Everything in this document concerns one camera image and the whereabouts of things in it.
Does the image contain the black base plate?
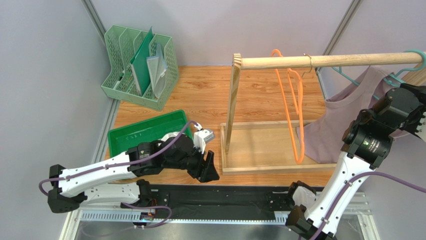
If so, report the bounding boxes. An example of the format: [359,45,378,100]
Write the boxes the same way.
[133,184,293,221]

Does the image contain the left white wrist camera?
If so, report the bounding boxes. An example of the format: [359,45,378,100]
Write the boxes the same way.
[193,123,215,154]

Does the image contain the aluminium frame rail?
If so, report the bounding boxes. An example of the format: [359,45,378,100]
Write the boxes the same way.
[59,186,380,240]

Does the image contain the mauve tank top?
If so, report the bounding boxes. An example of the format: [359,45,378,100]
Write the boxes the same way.
[303,66,392,164]

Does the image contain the orange velvet hanger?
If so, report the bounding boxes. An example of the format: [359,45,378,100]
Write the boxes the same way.
[275,68,306,165]

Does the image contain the dark green folder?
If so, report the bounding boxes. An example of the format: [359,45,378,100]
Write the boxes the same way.
[130,27,154,96]

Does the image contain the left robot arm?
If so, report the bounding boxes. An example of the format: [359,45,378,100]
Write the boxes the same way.
[47,129,220,214]

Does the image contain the wooden clothes rack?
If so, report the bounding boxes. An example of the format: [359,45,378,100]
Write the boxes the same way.
[220,50,426,175]

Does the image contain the white tank top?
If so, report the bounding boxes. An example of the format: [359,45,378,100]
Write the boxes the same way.
[160,131,180,142]

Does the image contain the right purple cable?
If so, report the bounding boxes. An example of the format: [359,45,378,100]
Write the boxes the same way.
[307,171,426,240]

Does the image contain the grey mesh pouch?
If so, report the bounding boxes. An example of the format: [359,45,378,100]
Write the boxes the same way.
[146,43,168,99]

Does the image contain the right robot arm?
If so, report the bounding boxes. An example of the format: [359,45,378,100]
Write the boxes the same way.
[285,83,426,240]

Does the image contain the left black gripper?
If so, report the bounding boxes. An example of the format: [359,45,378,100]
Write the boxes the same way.
[164,141,220,183]

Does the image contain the teal hanger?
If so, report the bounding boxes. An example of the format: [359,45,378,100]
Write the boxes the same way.
[332,49,426,87]

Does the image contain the light green file organizer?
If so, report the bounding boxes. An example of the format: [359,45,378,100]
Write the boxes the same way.
[101,25,180,111]

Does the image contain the green plastic tray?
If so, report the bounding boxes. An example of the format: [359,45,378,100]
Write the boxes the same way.
[108,109,188,158]

